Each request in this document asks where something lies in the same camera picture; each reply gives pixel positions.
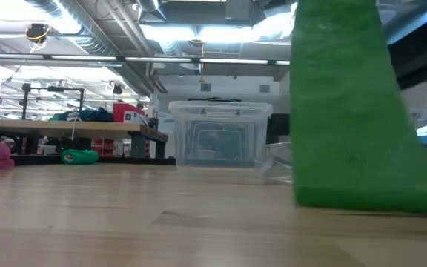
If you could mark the silver ventilation duct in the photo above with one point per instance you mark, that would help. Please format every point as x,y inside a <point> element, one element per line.
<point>87,37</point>

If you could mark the teal bandage roll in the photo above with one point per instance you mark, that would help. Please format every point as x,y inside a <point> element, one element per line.
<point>82,157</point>

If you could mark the white cardboard box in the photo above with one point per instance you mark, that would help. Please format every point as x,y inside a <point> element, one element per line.
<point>135,118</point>

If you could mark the blue cloth bundle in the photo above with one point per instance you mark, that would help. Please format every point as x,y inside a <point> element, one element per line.
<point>95,115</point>

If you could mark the red storage bin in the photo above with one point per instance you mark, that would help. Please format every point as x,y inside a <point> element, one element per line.
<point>124,109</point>

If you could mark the long ceiling light bar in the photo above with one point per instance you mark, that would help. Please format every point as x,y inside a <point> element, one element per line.
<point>87,58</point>

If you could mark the clear plastic storage bin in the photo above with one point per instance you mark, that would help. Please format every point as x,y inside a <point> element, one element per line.
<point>221,130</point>

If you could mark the black shelf cart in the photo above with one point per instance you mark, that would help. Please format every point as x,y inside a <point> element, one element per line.
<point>278,128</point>

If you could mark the black aluminium table frame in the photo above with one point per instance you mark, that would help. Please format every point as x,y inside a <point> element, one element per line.
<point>124,161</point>

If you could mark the wooden workbench grey metal frame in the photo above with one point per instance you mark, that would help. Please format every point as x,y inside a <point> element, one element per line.
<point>69,130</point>

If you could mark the clear plastic zip bag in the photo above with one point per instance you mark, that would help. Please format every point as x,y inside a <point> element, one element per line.
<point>278,163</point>

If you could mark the green elastic bandage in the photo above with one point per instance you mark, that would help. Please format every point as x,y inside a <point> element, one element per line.
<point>347,130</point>

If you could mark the black pipe rig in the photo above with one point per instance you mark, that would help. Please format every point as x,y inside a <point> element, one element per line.
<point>52,89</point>

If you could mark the red parts drawers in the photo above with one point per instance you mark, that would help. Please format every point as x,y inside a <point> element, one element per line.
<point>104,146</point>

